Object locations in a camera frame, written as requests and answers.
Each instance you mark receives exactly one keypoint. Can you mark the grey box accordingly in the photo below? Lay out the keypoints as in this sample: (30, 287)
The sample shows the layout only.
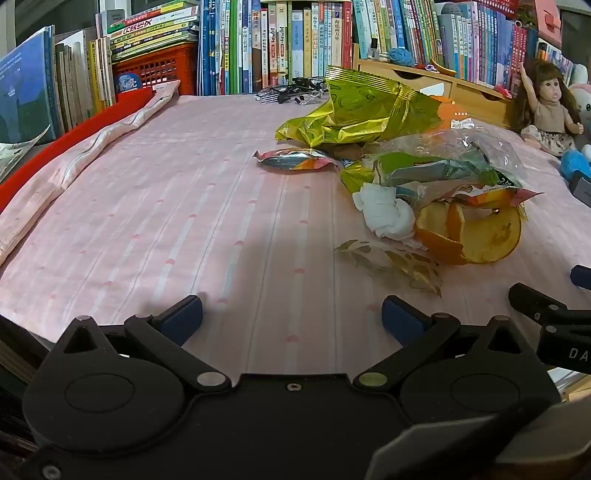
(581, 187)

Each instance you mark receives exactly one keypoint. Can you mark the stack of flat picture books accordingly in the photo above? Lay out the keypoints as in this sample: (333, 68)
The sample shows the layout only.
(147, 32)

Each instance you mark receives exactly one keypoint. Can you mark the row of thin colourful books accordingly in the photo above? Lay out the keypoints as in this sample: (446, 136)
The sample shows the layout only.
(554, 57)

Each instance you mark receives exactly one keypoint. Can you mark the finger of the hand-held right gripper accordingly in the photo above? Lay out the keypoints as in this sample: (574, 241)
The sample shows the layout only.
(582, 277)
(540, 304)

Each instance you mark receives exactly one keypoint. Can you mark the long-haired doll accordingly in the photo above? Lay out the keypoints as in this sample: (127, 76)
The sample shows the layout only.
(549, 115)

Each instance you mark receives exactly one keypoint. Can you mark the printed paper sheet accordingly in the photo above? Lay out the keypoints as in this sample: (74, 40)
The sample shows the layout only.
(18, 154)

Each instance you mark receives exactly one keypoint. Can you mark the blue yarn ball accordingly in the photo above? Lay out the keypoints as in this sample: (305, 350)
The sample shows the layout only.
(401, 56)

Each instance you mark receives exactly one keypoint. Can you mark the small wooden dish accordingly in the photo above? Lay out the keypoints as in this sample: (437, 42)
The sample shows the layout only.
(443, 68)

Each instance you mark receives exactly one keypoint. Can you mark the red plastic crate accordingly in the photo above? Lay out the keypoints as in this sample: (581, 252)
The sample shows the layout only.
(157, 64)

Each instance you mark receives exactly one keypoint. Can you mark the red board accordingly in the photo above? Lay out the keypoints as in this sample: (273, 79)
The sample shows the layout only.
(131, 98)

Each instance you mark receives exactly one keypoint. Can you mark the white pink plush toy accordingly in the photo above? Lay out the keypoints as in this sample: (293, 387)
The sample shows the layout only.
(582, 99)

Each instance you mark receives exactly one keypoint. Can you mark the orange snack packet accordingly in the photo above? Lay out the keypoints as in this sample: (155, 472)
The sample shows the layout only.
(489, 198)

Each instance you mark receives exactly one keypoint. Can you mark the folded pink cloth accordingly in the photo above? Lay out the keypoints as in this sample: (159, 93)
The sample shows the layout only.
(92, 147)

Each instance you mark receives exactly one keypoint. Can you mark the clear plastic bag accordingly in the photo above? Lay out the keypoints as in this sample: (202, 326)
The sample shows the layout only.
(429, 145)

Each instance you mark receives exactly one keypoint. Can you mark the small pink trinket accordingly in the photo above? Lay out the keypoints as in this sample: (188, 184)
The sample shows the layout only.
(503, 92)

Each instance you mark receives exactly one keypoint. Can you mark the orange peel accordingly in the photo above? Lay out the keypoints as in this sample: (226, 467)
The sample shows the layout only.
(436, 240)
(494, 235)

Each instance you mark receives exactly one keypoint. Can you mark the gold leaf-print wrapper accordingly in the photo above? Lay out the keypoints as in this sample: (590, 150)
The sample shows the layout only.
(401, 267)

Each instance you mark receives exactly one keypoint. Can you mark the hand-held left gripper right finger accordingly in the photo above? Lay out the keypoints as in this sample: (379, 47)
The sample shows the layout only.
(401, 318)

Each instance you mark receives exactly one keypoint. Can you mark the row of tall upright books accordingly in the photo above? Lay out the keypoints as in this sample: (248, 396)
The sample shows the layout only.
(277, 46)

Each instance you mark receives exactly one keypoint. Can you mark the green foil snack packet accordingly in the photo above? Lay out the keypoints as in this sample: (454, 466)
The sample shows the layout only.
(415, 168)

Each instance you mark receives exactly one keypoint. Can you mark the wooden drawer organizer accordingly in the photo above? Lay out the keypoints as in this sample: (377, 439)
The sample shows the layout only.
(461, 99)

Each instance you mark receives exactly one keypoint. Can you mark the orange truck-shaped paper box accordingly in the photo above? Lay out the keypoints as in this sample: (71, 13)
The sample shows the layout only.
(450, 115)

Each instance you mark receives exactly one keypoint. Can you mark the crumpled white tissue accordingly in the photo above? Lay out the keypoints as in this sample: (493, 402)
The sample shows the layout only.
(383, 212)

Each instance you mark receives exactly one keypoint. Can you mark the white framed window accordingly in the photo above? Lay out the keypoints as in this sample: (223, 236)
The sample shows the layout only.
(46, 14)

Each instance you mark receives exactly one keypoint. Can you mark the red plastic basket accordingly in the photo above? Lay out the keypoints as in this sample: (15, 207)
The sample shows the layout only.
(498, 4)

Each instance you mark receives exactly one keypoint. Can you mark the blue plush toy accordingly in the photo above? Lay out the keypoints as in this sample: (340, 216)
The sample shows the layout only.
(575, 161)

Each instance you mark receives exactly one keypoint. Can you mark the row of small upright books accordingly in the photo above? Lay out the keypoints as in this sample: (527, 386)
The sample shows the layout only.
(461, 41)

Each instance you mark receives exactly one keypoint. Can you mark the green gold snack bag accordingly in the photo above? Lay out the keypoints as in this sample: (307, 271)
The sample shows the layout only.
(360, 115)

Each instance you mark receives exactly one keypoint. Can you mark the colourful foil snack wrapper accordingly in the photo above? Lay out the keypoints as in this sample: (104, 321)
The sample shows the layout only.
(295, 160)

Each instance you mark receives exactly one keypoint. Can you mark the row of pale-spined books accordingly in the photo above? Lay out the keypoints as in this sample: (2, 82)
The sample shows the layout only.
(78, 83)

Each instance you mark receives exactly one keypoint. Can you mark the pink cardboard box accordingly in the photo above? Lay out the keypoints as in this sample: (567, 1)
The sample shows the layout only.
(547, 18)

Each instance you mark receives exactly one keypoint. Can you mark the large blue book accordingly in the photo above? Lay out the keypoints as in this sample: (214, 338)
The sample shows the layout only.
(25, 87)

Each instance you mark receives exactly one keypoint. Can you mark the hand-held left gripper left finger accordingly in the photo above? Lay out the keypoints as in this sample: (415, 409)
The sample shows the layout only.
(184, 314)

